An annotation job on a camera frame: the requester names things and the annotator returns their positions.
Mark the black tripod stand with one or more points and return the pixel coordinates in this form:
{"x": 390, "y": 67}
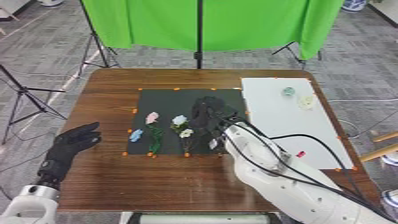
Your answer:
{"x": 27, "y": 96}

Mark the wooden chair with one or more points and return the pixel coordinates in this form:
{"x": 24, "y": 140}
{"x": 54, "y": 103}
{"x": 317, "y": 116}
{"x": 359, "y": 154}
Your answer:
{"x": 383, "y": 146}

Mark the pale blue flower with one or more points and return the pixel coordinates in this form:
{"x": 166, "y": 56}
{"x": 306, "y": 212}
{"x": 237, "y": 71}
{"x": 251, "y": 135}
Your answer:
{"x": 180, "y": 119}

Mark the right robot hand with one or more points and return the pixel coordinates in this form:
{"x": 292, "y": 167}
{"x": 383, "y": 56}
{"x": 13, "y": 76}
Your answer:
{"x": 212, "y": 115}

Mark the white sheet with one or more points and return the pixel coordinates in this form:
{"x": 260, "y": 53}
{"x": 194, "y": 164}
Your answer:
{"x": 278, "y": 126}

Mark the blue and white vase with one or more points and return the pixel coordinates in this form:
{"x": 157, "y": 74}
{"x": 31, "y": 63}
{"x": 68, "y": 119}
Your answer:
{"x": 50, "y": 2}
{"x": 356, "y": 4}

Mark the white flower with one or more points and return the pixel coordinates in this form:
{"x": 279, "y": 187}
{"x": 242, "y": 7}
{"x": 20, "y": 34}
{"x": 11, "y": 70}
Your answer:
{"x": 187, "y": 133}

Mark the teal flower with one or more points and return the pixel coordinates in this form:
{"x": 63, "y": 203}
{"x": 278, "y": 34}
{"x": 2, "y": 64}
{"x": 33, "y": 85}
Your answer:
{"x": 288, "y": 91}

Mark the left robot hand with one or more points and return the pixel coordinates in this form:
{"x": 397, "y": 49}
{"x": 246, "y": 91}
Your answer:
{"x": 72, "y": 141}

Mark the dark mat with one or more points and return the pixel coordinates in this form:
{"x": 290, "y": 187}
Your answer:
{"x": 169, "y": 103}

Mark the pale grey bar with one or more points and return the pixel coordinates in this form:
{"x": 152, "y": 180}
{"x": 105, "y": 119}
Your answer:
{"x": 201, "y": 219}

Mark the pink flower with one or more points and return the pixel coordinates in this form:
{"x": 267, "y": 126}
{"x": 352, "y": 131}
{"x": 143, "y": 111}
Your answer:
{"x": 152, "y": 117}

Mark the cream flower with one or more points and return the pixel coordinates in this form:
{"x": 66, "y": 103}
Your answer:
{"x": 306, "y": 101}

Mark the black backdrop stand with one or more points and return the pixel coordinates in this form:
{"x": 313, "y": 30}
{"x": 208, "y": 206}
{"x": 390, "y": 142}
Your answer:
{"x": 95, "y": 40}
{"x": 200, "y": 40}
{"x": 295, "y": 53}

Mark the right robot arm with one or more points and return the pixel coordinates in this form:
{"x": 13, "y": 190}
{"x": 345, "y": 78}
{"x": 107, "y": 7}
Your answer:
{"x": 278, "y": 176}

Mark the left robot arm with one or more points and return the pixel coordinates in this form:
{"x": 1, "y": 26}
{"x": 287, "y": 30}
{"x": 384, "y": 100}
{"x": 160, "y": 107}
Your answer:
{"x": 29, "y": 205}

